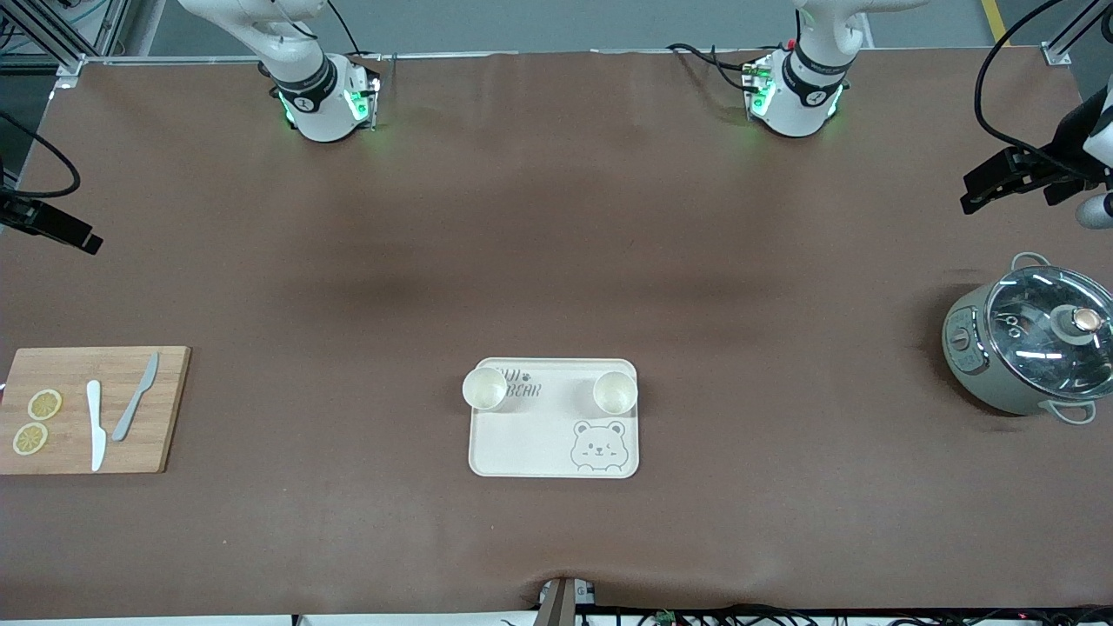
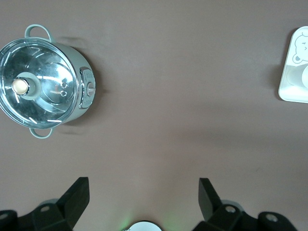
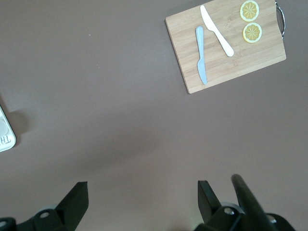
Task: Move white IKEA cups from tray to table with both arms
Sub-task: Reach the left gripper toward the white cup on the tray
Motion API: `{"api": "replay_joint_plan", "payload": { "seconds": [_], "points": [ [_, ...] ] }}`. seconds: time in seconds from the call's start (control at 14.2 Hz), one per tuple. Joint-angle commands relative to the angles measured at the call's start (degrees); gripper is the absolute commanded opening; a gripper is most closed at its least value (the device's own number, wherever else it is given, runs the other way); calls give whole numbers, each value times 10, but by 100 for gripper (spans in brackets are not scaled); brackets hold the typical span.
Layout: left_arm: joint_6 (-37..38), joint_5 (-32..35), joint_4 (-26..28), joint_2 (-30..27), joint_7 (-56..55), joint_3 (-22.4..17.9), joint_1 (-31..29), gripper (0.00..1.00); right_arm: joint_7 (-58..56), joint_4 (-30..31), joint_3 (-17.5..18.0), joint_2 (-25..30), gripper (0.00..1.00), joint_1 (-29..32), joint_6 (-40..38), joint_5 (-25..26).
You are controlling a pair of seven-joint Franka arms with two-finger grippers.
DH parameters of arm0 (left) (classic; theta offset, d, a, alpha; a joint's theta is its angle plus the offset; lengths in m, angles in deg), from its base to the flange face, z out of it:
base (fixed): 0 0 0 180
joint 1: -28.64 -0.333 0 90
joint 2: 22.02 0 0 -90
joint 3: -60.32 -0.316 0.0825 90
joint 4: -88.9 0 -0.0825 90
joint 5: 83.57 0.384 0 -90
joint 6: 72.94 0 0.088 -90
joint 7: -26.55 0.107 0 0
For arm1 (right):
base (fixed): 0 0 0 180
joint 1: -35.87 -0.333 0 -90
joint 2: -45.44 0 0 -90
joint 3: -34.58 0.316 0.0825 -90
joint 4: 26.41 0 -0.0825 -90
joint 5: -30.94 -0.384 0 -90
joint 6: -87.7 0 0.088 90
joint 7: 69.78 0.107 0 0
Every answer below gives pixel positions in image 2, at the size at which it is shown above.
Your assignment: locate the cream tray with bear print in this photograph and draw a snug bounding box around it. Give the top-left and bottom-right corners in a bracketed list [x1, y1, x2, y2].
[278, 26, 308, 104]

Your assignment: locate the glass pot lid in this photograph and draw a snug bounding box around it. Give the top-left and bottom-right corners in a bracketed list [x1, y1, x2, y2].
[0, 38, 81, 128]

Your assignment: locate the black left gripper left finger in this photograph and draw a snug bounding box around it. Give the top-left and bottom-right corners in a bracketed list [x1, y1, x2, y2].
[0, 177, 91, 231]

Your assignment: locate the grey electric pot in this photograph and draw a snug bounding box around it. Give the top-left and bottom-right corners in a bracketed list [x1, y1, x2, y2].
[0, 24, 97, 140]

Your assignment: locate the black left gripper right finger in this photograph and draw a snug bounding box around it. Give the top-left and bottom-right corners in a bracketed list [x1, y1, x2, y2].
[192, 178, 299, 231]

